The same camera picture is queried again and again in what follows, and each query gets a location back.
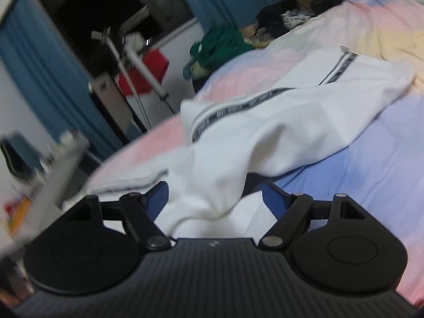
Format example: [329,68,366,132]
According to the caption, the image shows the white clothes drying rack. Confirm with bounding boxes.
[91,28,179,130]

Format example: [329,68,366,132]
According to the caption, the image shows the red cloth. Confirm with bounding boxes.
[117,49,169,96]

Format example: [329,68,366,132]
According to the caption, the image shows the white desk with drawers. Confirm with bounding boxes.
[0,129,103,259]

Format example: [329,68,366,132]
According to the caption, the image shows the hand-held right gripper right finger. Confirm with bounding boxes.
[258,182,366,250]

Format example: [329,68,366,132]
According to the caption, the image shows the green garment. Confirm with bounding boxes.
[184,25,255,78]

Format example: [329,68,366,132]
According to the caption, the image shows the white garment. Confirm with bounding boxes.
[63,46,416,239]

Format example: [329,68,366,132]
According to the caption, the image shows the blue chair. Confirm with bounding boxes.
[0,132,45,181]

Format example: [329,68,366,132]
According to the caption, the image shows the yellow cloth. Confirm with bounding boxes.
[185,61,216,80]

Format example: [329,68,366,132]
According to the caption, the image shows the small desk clutter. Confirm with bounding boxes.
[46,129,90,163]

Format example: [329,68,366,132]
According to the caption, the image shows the pastel blanket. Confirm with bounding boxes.
[63,0,424,308]

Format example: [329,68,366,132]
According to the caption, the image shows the beige panel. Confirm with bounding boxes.
[88,71,146,143]

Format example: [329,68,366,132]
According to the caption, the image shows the orange object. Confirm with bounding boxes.
[3,195,32,234]

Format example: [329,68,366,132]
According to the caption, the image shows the dark window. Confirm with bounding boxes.
[38,0,196,73]

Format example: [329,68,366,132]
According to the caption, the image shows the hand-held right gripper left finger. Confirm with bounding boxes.
[63,182,172,250]

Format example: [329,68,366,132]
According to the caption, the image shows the pile of dark clothes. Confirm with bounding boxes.
[257,5,319,38]

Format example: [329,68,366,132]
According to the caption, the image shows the brown cloth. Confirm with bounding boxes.
[240,23,275,48]

